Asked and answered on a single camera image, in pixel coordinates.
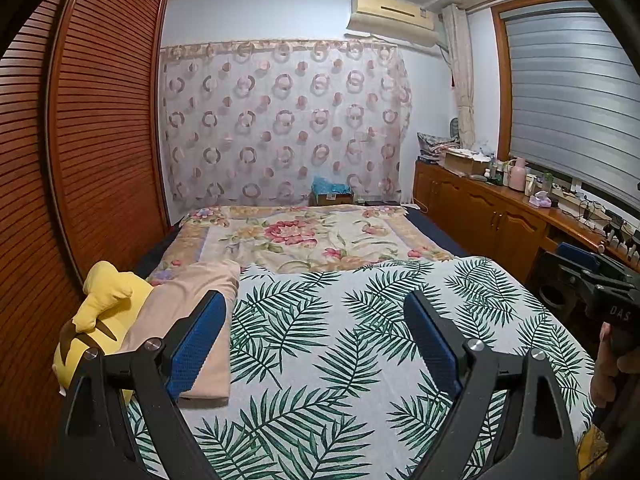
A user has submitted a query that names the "open cardboard box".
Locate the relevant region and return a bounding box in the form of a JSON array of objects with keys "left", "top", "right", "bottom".
[{"left": 444, "top": 150, "right": 488, "bottom": 175}]

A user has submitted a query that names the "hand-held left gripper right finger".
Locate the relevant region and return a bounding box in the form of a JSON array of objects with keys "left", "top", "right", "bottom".
[{"left": 402, "top": 290, "right": 583, "bottom": 480}]

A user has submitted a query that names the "beige air conditioner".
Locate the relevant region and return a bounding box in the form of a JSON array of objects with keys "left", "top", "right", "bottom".
[{"left": 346, "top": 0, "right": 440, "bottom": 48}]

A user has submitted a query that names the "palm leaf bedsheet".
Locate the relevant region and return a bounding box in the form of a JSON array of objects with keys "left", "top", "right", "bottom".
[{"left": 125, "top": 256, "right": 598, "bottom": 480}]

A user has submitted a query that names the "patterned cushion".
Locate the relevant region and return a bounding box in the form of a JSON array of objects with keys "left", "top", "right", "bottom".
[{"left": 416, "top": 132, "right": 458, "bottom": 161}]

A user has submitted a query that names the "dark blue mattress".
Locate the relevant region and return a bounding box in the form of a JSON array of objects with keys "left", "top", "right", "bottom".
[{"left": 135, "top": 204, "right": 471, "bottom": 281}]

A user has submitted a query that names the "beige tied curtain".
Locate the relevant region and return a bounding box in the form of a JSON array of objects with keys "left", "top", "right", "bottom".
[{"left": 441, "top": 4, "right": 477, "bottom": 150}]

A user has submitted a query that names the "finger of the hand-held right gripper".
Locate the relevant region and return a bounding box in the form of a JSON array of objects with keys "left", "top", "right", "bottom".
[
  {"left": 556, "top": 242, "right": 631, "bottom": 281},
  {"left": 537, "top": 251, "right": 601, "bottom": 303}
]

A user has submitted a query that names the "wooden sideboard cabinet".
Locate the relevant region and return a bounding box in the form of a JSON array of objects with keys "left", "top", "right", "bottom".
[{"left": 412, "top": 159, "right": 640, "bottom": 286}]

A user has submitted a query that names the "pink thermos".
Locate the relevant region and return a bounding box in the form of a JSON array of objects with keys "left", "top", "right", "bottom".
[{"left": 509, "top": 156, "right": 528, "bottom": 192}]

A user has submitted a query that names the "circle patterned sheer curtain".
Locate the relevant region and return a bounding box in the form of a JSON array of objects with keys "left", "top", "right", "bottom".
[{"left": 159, "top": 39, "right": 413, "bottom": 211}]

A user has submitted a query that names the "floral blanket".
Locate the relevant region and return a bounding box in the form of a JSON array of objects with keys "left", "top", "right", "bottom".
[{"left": 145, "top": 205, "right": 456, "bottom": 286}]

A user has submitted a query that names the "wooden window frame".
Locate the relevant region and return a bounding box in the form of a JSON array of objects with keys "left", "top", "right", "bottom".
[{"left": 490, "top": 0, "right": 591, "bottom": 161}]

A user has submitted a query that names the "person's right hand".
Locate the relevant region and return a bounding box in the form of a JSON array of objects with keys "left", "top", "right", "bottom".
[{"left": 590, "top": 322, "right": 633, "bottom": 411}]

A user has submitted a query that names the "yellow plush toy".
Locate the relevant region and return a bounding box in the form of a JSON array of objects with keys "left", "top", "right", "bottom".
[{"left": 52, "top": 260, "right": 156, "bottom": 403}]

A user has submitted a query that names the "grey window blind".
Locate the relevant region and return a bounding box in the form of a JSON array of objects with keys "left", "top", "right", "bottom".
[{"left": 502, "top": 0, "right": 640, "bottom": 186}]

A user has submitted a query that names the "peach printed t-shirt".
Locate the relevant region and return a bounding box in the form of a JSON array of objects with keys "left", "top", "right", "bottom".
[{"left": 120, "top": 259, "right": 242, "bottom": 402}]

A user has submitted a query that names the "small cardboard box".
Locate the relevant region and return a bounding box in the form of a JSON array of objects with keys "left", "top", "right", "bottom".
[{"left": 311, "top": 191, "right": 355, "bottom": 207}]

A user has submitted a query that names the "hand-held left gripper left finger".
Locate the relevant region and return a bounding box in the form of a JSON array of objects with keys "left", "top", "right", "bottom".
[{"left": 52, "top": 290, "right": 228, "bottom": 480}]

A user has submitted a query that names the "wooden louvered wardrobe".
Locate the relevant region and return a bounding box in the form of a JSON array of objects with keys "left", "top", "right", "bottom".
[{"left": 0, "top": 0, "right": 173, "bottom": 461}]

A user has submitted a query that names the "white power strip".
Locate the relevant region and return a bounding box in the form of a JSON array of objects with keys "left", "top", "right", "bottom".
[{"left": 550, "top": 190, "right": 611, "bottom": 223}]

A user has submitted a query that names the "yellow floral cloth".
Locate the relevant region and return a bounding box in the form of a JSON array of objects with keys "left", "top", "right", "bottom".
[{"left": 577, "top": 422, "right": 608, "bottom": 473}]

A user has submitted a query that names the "dark waste bin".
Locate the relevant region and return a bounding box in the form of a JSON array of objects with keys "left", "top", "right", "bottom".
[{"left": 537, "top": 280, "right": 576, "bottom": 318}]

